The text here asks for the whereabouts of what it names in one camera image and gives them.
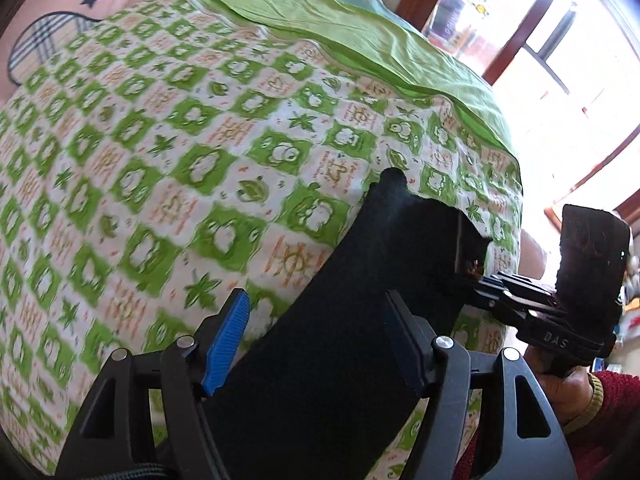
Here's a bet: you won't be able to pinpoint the green patterned bed sheet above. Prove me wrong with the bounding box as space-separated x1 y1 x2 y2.
1 0 523 474

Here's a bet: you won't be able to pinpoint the wooden window frame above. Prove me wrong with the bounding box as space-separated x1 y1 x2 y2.
397 0 639 243

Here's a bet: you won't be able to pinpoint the right hand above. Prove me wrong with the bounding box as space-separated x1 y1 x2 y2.
524 346 593 425

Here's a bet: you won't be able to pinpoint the black pants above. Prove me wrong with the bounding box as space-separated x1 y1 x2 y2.
205 168 488 479

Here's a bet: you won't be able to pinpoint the lime green cloth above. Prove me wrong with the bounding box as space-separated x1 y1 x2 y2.
184 0 516 156

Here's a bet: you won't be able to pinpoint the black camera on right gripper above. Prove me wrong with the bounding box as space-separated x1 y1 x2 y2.
555 204 630 339

